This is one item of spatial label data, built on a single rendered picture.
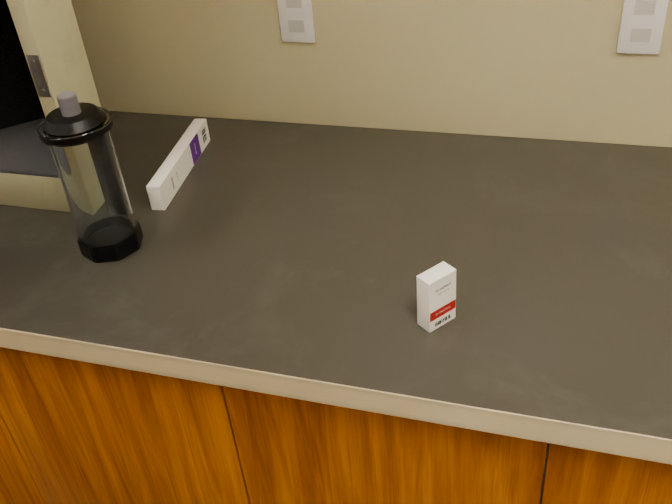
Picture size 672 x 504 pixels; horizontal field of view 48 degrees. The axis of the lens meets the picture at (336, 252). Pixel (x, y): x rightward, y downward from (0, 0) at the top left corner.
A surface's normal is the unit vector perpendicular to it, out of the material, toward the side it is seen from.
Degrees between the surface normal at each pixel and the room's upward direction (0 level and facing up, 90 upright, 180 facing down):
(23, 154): 0
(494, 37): 90
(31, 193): 90
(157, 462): 90
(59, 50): 90
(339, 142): 0
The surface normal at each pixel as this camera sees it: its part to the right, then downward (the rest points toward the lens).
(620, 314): -0.08, -0.81
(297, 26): -0.29, 0.58
